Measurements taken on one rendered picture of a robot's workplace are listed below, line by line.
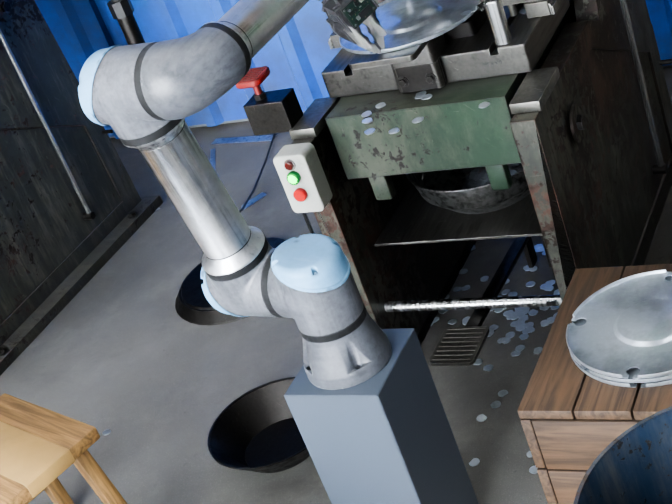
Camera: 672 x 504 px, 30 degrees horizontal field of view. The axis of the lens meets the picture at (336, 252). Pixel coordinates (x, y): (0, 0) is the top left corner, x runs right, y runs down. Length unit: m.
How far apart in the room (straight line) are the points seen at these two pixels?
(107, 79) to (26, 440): 0.95
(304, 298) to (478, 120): 0.61
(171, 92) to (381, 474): 0.76
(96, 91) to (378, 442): 0.74
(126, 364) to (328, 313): 1.39
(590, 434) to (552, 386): 0.10
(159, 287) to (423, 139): 1.34
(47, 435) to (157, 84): 0.97
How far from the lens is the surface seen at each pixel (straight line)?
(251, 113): 2.60
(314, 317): 2.02
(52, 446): 2.53
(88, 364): 3.43
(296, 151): 2.50
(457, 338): 2.62
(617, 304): 2.21
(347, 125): 2.54
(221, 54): 1.83
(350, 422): 2.10
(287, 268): 2.00
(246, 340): 3.20
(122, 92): 1.86
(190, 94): 1.82
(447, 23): 2.42
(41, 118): 3.81
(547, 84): 2.39
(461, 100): 2.43
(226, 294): 2.10
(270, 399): 2.88
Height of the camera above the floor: 1.62
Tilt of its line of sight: 28 degrees down
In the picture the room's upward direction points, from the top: 21 degrees counter-clockwise
